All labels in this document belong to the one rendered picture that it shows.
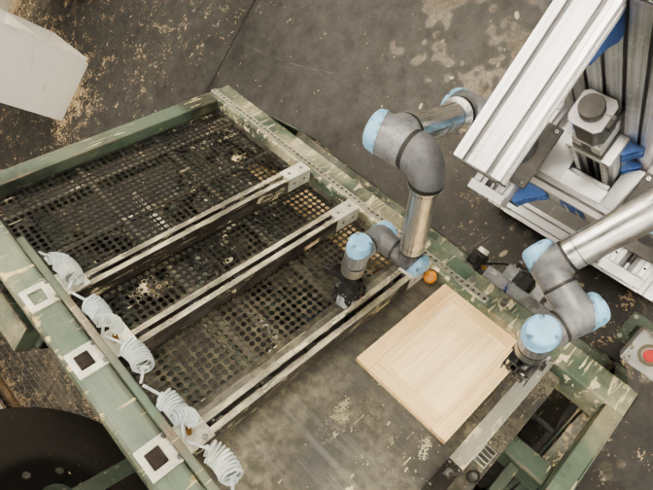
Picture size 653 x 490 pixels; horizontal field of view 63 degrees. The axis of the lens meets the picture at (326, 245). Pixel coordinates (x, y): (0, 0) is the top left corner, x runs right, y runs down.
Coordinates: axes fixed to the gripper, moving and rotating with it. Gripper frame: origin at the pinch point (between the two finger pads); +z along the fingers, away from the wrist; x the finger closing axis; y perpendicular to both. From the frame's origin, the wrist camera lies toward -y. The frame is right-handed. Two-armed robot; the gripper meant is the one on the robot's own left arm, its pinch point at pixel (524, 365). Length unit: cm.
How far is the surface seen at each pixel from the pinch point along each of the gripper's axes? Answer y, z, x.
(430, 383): 15.4, 28.9, -18.9
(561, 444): -4, 62, 23
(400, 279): -8, 36, -52
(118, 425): 87, -10, -67
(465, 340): -5.4, 37.3, -20.8
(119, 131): 24, 19, -187
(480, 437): 18.5, 25.4, 2.6
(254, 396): 57, 6, -51
